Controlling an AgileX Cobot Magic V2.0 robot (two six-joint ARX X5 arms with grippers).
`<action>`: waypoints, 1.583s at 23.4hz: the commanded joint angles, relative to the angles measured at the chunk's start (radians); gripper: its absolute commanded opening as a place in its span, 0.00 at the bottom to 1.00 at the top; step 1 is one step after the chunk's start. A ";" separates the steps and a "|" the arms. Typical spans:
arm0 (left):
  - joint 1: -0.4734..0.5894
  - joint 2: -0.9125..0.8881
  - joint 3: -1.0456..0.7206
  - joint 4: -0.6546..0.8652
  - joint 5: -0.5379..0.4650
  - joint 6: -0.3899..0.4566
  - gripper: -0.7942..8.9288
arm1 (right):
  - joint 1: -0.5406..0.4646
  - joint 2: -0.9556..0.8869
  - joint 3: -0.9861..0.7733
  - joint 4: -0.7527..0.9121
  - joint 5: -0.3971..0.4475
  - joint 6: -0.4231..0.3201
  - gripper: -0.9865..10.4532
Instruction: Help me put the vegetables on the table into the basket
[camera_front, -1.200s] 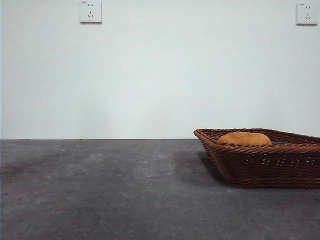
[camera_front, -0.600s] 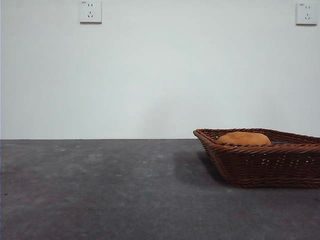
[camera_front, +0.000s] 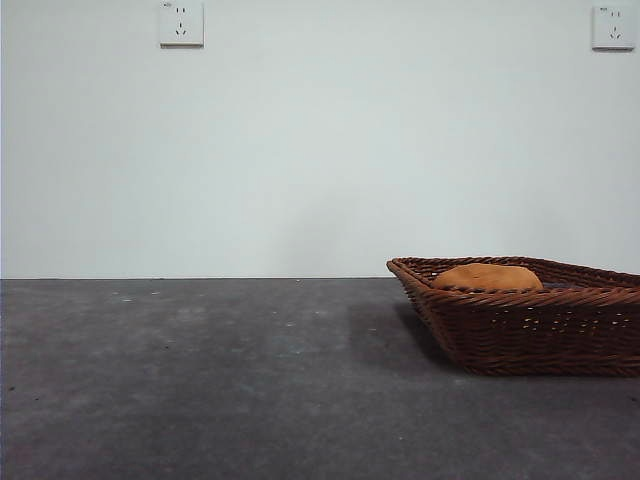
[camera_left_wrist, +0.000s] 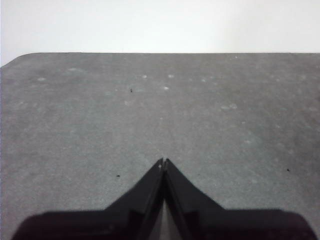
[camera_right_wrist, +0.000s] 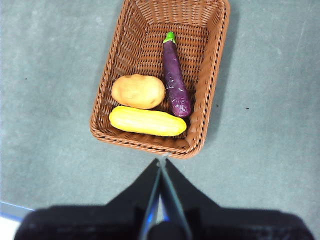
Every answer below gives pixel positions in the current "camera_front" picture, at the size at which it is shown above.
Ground white wall socket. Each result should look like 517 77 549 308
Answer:
591 5 636 52
159 1 205 49

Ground brown wicker basket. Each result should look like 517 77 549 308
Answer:
386 256 640 377

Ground brown potato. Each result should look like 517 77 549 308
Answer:
432 264 544 291

